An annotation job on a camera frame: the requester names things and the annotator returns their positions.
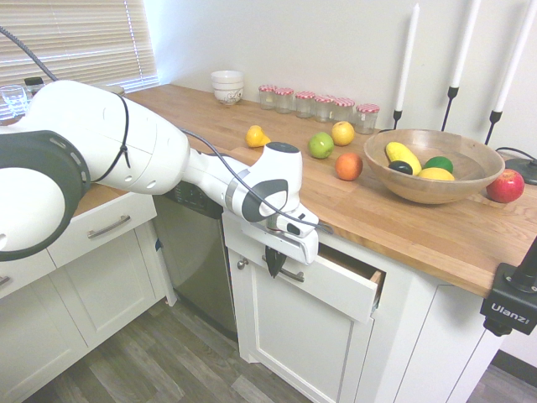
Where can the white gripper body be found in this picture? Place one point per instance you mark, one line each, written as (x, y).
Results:
(293, 247)

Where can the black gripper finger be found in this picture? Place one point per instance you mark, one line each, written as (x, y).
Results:
(281, 260)
(271, 262)

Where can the white-fronted wooden drawer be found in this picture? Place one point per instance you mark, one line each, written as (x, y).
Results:
(331, 279)

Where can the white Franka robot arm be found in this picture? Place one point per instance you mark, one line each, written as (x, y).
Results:
(126, 147)

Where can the round metal door knob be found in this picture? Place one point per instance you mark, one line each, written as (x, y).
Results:
(243, 264)

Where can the stainless steel dishwasher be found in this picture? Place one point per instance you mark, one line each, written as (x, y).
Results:
(197, 260)

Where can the white cabinet with panel door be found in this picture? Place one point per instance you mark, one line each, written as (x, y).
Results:
(302, 348)

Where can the orange red peach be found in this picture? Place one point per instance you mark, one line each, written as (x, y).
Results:
(349, 166)

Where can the green apple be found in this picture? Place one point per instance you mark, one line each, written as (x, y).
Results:
(321, 145)

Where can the yellow toy pepper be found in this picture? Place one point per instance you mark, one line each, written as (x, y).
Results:
(257, 137)

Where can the yellow apple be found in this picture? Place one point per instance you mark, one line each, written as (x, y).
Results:
(343, 133)

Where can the dark green avocado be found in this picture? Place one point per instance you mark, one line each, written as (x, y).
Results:
(400, 167)

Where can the glass jar red checked lid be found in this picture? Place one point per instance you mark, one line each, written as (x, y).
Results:
(267, 98)
(284, 101)
(344, 110)
(367, 119)
(305, 105)
(323, 110)

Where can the yellow squash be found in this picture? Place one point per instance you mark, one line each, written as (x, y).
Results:
(403, 156)

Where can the yellow lemon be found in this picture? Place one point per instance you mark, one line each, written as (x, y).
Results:
(436, 174)

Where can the patterned white ceramic bowl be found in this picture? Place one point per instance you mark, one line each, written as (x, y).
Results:
(228, 96)

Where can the black candle holder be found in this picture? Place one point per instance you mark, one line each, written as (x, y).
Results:
(451, 98)
(397, 117)
(495, 119)

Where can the stacked white bowls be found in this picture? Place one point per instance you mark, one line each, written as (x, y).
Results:
(227, 80)

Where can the black zip tie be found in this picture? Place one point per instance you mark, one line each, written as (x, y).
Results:
(124, 147)

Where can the white corner cabinet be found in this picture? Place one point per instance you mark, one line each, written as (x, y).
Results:
(84, 302)

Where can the large wooden bowl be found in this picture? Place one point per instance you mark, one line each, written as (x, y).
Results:
(474, 176)

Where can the white taper candle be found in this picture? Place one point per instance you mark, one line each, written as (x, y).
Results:
(465, 46)
(408, 59)
(515, 59)

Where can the red apple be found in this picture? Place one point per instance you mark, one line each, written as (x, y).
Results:
(505, 186)

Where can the black lamp base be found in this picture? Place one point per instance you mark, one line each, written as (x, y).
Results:
(524, 172)

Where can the black-lidded jar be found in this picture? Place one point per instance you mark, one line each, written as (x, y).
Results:
(34, 84)

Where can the white window blinds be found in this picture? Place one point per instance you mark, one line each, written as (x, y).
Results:
(71, 42)

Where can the clear drinking glass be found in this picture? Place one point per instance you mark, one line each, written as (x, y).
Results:
(14, 103)

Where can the black Ulanzi camera mount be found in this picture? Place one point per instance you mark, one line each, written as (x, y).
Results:
(509, 302)

